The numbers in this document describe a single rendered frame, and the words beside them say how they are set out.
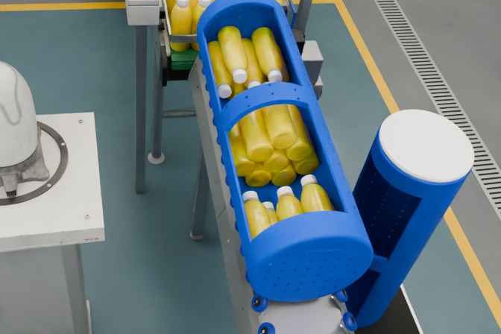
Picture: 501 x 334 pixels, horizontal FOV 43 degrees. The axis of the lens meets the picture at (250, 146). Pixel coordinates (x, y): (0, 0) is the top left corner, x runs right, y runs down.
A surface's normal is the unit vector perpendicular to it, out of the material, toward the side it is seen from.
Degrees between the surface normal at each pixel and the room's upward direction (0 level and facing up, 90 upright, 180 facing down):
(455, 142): 0
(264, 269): 90
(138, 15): 90
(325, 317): 0
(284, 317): 0
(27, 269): 90
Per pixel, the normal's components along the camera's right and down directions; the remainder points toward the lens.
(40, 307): 0.22, 0.74
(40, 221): 0.15, -0.69
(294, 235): -0.30, -0.57
